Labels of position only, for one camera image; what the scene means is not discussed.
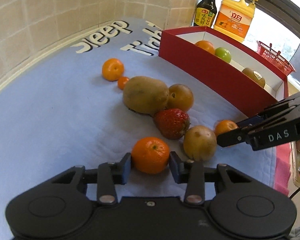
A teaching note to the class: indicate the pink cloth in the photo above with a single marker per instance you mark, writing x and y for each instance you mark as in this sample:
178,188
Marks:
282,170

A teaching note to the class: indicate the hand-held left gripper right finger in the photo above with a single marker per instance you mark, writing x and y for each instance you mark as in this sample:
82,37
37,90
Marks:
173,168

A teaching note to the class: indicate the dark soy sauce bottle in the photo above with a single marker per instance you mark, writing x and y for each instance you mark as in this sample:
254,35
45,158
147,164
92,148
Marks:
205,10

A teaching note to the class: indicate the red cardboard box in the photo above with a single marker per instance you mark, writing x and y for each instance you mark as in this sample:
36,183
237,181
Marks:
210,73

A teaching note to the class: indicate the round brown passion fruit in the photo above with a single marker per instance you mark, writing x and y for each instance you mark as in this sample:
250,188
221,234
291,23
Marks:
181,97

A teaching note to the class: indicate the large orange mandarin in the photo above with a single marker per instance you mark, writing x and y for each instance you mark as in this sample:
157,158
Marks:
150,155

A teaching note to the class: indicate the red strawberry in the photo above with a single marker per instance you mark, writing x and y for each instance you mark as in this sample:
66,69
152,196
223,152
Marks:
172,123

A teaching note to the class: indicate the round brown kiwi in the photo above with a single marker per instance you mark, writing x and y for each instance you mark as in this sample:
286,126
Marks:
199,142

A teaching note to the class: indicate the light blue printed blanket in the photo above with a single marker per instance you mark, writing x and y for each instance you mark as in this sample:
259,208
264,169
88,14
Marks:
52,120

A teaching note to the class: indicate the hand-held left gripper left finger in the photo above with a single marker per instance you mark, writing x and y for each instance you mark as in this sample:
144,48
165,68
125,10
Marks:
127,168

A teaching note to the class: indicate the large brown kiwi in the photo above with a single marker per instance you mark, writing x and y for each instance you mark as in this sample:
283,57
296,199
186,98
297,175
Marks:
143,93

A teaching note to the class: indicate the small orange mandarin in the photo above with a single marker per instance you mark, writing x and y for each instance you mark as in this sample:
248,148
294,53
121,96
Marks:
223,128

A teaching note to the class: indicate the green apple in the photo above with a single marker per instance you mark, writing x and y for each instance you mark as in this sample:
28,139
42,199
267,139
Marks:
223,53

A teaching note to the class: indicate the red plastic basket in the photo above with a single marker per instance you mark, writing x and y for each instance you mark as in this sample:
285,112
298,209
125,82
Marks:
277,60

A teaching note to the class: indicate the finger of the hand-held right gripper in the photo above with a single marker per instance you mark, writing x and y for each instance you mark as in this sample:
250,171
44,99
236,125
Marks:
277,112
232,137

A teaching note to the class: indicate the tiny orange kumquat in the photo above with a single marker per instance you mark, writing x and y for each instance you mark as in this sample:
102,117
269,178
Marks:
122,83

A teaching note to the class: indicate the yellow detergent jug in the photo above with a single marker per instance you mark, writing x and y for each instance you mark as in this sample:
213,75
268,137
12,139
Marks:
233,17

